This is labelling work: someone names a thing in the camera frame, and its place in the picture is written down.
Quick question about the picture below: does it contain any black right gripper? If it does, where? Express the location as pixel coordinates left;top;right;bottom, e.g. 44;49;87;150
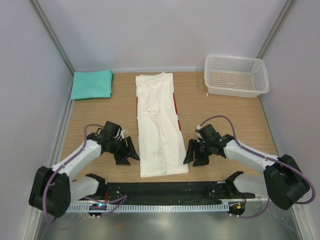
183;138;213;167

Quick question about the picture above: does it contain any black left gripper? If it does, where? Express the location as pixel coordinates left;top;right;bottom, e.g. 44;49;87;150
108;136;140;165

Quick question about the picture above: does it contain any white printed t-shirt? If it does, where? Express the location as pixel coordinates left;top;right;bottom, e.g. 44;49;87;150
135;72;189;178

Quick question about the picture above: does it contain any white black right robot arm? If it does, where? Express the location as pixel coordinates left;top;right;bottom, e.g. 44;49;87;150
183;124;311;210

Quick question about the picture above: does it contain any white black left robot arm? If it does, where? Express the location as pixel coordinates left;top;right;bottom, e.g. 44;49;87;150
28;121;140;218

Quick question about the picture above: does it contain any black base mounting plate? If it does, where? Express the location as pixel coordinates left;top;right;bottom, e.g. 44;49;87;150
102;181;255;205

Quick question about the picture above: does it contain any left base electronics board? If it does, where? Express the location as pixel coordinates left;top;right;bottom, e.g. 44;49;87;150
88;203;107;218

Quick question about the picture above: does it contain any base electronics board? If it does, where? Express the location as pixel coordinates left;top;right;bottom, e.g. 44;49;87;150
227;202;246;218
88;203;107;218

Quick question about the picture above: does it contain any right base electronics board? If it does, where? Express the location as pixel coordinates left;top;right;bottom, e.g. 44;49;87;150
227;202;246;218

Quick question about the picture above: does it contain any folded teal t-shirt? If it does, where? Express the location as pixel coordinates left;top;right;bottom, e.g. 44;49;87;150
70;70;113;101

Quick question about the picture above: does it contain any white perforated plastic basket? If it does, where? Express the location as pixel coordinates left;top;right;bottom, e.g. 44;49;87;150
204;54;270;98

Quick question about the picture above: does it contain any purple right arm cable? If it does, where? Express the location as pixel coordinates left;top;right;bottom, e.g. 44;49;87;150
199;115;316;220

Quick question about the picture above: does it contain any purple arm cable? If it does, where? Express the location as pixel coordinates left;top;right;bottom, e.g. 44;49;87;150
199;115;316;220
42;124;128;230

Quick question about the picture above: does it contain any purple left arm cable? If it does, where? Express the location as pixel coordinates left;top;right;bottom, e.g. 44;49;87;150
42;124;128;230

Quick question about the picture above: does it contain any white slotted cable duct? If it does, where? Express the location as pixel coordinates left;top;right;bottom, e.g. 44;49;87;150
66;202;229;213

